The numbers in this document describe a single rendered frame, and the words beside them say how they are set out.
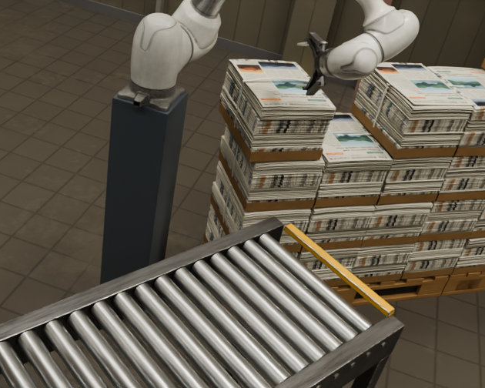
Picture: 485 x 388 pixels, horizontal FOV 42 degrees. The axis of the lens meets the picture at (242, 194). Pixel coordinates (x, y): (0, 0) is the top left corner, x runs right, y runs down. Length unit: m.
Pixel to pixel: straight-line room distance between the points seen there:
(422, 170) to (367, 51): 0.96
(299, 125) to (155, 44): 0.58
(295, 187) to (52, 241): 1.25
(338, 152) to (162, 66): 0.78
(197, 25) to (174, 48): 0.15
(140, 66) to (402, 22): 0.82
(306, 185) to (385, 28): 0.76
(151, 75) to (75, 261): 1.18
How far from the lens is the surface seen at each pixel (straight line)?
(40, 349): 1.57
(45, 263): 2.96
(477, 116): 2.63
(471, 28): 5.03
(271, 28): 5.18
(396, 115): 2.50
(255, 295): 1.76
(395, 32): 1.89
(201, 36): 2.19
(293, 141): 2.25
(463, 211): 2.95
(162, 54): 2.05
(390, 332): 1.80
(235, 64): 2.38
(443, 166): 2.69
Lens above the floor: 2.00
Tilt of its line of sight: 35 degrees down
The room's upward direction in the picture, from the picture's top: 12 degrees clockwise
